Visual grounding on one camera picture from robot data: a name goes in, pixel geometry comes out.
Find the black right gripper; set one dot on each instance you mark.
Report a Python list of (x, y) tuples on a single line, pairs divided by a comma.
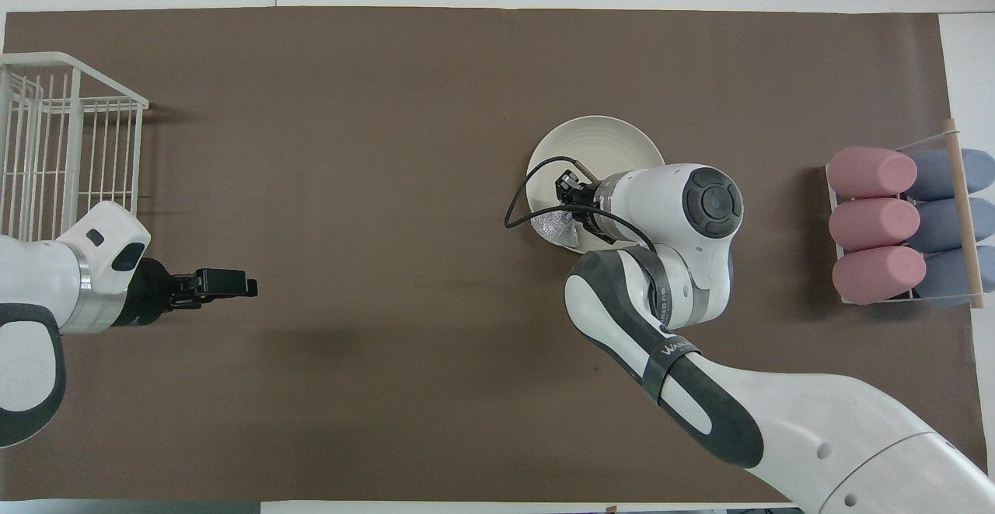
[(584, 197)]

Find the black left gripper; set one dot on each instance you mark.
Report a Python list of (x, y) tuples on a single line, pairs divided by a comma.
[(148, 292)]

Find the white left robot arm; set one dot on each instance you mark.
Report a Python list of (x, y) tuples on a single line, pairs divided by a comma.
[(31, 281)]

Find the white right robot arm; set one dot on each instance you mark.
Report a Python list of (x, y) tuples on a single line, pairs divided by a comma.
[(777, 413)]

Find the cream round plate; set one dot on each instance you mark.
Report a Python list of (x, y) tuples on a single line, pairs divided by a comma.
[(591, 145)]

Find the brown table mat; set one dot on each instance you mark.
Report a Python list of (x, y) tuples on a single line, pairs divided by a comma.
[(350, 148)]

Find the pink plastic cup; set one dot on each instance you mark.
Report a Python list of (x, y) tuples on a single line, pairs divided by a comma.
[(874, 225), (878, 274), (871, 172)]

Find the blue plastic cup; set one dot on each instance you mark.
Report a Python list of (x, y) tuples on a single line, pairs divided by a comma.
[(937, 176), (944, 277), (937, 226)]

